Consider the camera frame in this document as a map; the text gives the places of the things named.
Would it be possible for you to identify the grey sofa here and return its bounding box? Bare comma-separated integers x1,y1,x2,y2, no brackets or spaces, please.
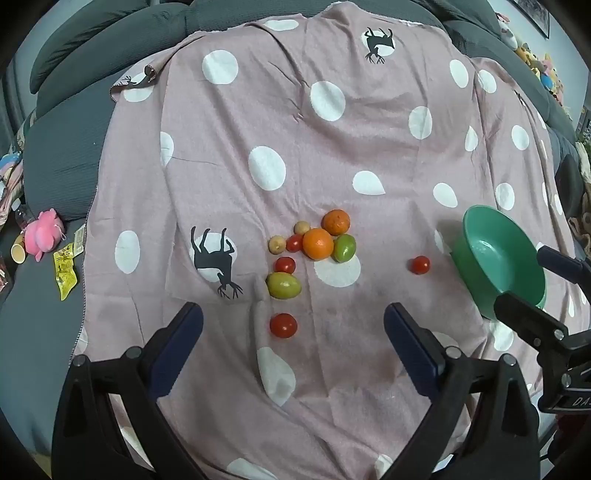
0,0,591,480

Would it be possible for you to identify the pink plush toy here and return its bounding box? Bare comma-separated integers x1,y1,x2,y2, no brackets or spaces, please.
23,208,66,263

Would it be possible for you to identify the pink polka dot blanket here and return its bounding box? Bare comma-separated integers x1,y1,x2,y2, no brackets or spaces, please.
71,0,591,480

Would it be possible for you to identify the green mango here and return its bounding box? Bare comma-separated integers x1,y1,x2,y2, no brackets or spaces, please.
266,272,302,301
332,234,356,264

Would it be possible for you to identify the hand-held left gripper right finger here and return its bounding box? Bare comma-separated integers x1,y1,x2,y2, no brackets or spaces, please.
383,302,541,480

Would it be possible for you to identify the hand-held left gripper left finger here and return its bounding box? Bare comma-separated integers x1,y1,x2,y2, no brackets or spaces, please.
52,302,205,480

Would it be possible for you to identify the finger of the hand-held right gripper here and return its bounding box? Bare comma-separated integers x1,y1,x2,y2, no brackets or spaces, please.
536,246,591,285
493,291,570,352

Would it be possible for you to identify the green plastic bowl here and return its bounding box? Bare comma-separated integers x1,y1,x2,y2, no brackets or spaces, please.
450,205,548,322

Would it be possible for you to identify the clear plastic bottle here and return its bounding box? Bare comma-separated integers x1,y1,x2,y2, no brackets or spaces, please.
14,202,34,232

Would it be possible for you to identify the yellow snack packet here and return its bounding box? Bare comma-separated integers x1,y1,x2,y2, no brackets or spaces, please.
52,244,79,302

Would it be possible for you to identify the orange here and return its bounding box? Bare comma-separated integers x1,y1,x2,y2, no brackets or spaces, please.
302,228,334,260
321,209,351,236

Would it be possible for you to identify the pile of stuffed toys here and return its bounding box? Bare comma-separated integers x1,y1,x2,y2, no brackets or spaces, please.
496,11,571,108

